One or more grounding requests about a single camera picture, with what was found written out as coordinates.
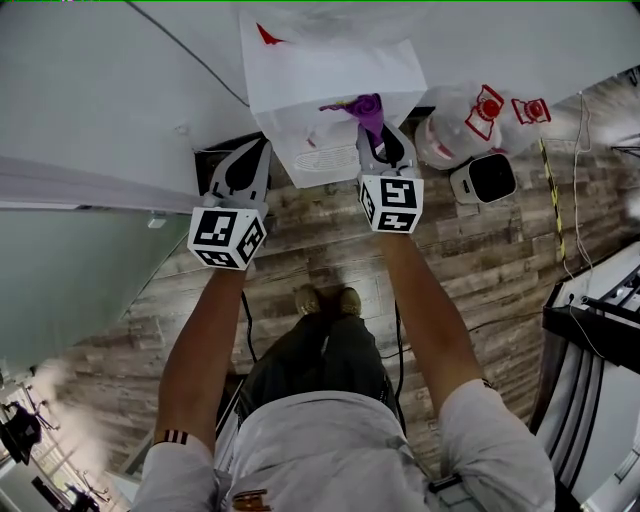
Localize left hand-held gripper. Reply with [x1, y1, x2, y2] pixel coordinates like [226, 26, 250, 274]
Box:
[187, 138, 274, 272]

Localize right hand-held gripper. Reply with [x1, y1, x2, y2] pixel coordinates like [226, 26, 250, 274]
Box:
[355, 121, 425, 235]

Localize purple cleaning cloth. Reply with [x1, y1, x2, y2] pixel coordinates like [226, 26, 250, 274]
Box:
[318, 92, 386, 144]

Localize white water dispenser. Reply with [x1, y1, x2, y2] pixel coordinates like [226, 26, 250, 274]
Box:
[238, 9, 429, 190]

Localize person's left forearm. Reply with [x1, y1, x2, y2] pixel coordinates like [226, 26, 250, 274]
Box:
[158, 267, 249, 446]

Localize person's right forearm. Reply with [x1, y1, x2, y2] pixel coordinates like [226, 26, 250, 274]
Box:
[377, 230, 484, 431]

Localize red-capped clear water jug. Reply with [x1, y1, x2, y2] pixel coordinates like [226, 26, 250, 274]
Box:
[492, 94, 552, 156]
[413, 83, 505, 171]

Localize bagged clear water jug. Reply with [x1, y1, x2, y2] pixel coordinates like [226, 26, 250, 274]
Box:
[239, 1, 436, 47]

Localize white drip tray grille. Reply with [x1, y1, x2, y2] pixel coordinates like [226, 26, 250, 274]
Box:
[292, 144, 361, 174]

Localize white box appliance black face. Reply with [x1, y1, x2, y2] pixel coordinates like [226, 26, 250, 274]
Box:
[448, 153, 517, 205]

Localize person's tan left shoe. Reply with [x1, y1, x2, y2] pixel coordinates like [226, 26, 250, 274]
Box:
[294, 283, 321, 316]

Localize person's tan shoe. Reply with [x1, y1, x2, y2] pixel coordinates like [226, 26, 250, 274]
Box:
[294, 283, 321, 316]
[338, 286, 362, 317]

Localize person's tan right shoe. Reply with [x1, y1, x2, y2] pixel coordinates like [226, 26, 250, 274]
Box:
[338, 286, 362, 317]

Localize person's dark trousers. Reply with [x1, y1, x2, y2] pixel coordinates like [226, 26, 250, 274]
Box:
[237, 314, 401, 431]

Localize frosted glass door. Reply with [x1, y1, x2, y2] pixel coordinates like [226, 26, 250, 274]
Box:
[0, 207, 194, 361]

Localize black metal rack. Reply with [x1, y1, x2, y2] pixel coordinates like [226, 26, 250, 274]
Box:
[527, 249, 640, 506]

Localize black tripod stand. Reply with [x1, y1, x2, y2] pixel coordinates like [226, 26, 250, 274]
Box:
[0, 384, 61, 466]

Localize thin grey wall cable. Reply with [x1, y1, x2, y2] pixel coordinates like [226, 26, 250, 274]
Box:
[127, 1, 250, 107]

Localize red plastic string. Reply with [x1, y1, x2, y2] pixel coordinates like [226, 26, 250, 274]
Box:
[255, 22, 286, 47]

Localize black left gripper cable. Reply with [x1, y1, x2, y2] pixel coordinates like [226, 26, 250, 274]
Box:
[240, 292, 259, 364]

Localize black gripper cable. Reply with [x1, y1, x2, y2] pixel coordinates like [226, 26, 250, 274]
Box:
[240, 292, 259, 364]
[394, 299, 408, 431]

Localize grey door frame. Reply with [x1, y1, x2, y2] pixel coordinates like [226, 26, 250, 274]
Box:
[0, 154, 201, 214]

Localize thin white cable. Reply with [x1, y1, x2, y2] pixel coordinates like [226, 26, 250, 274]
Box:
[562, 92, 596, 281]

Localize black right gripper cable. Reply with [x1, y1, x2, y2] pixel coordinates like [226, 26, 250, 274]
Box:
[394, 299, 408, 431]

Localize grey shoulder strap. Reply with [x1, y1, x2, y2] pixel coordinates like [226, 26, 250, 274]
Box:
[428, 473, 481, 512]

